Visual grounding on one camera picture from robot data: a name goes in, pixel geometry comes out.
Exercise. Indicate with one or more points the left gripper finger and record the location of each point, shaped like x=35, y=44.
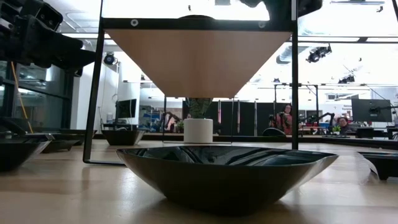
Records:
x=82, y=57
x=59, y=42

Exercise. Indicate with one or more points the black leaf-shaped bowl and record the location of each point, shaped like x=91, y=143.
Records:
x=15, y=155
x=197, y=16
x=217, y=186

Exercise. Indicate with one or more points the black square plate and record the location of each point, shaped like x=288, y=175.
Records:
x=74, y=137
x=60, y=146
x=382, y=165

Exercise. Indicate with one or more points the black square-rimmed bowl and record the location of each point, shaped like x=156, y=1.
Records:
x=122, y=138

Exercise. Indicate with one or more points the black background robot arm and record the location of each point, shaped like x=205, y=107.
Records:
x=326, y=116
x=170, y=119

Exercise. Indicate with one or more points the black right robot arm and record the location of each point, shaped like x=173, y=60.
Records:
x=309, y=7

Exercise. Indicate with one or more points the grey ceiling fixture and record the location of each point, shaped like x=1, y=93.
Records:
x=222, y=2

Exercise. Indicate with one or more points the black ceiling spotlight cluster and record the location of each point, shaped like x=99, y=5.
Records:
x=317, y=54
x=346, y=79

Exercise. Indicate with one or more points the white water jug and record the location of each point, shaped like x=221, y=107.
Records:
x=109, y=118

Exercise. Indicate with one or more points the black computer monitor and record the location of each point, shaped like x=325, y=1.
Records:
x=126, y=109
x=370, y=110

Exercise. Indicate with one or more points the small grey cylinder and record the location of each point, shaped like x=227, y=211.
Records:
x=8, y=135

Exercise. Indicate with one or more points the person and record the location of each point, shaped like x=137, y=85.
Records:
x=343, y=124
x=284, y=121
x=188, y=116

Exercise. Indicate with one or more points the black partition panels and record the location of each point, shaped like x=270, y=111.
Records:
x=245, y=118

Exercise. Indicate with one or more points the small green desk plant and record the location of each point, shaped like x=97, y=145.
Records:
x=180, y=127
x=336, y=129

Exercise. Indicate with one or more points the black office chair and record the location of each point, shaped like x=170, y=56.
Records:
x=273, y=132

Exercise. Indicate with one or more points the green snake plant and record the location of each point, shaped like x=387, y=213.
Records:
x=199, y=107

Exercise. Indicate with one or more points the white round plant pot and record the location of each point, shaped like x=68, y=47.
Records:
x=198, y=130

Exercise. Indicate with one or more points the black desk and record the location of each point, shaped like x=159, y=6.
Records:
x=373, y=132

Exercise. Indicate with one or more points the black round wall device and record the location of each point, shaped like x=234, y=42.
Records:
x=109, y=58

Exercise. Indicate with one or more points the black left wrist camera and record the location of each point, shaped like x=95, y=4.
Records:
x=49, y=15

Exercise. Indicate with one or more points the black background rig frame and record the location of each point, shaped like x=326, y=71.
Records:
x=295, y=84

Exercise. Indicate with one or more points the wooden shelf with black frame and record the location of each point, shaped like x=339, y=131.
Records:
x=199, y=62

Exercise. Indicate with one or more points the black aluminium table frame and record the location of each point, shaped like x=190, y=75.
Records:
x=248, y=138

